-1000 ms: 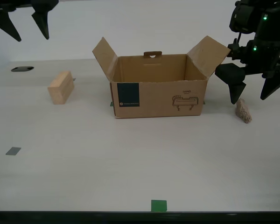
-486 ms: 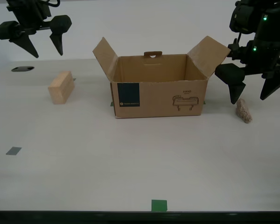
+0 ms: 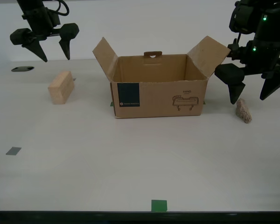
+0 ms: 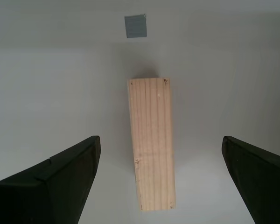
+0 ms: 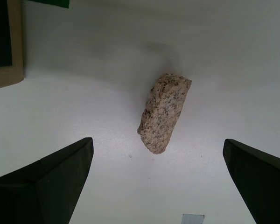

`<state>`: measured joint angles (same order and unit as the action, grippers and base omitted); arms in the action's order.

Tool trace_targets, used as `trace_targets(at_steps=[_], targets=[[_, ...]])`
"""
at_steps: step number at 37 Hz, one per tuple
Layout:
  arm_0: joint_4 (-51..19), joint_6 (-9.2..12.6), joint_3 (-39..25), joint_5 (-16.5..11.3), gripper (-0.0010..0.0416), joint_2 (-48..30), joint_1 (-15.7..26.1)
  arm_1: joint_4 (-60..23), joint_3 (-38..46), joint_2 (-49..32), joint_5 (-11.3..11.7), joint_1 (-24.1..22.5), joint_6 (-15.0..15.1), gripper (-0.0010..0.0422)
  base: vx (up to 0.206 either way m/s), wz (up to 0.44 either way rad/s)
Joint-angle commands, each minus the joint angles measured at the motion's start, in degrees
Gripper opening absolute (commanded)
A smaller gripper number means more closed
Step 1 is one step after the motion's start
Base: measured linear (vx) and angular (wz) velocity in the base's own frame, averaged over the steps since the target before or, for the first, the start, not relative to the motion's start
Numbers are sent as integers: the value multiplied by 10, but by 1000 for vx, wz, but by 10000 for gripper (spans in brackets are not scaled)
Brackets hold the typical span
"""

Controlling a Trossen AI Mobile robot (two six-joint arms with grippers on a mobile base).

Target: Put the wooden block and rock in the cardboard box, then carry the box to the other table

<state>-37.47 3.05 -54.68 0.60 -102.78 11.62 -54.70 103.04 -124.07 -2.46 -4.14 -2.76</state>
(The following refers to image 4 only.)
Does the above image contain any grey tape marker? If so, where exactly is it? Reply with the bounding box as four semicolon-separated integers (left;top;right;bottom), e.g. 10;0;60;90
124;14;148;39

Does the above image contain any light wooden block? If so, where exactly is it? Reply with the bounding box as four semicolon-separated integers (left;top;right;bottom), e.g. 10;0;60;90
127;76;177;212

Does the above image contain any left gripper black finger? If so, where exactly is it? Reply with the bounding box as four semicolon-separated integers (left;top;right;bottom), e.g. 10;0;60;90
222;136;280;224
0;135;101;224

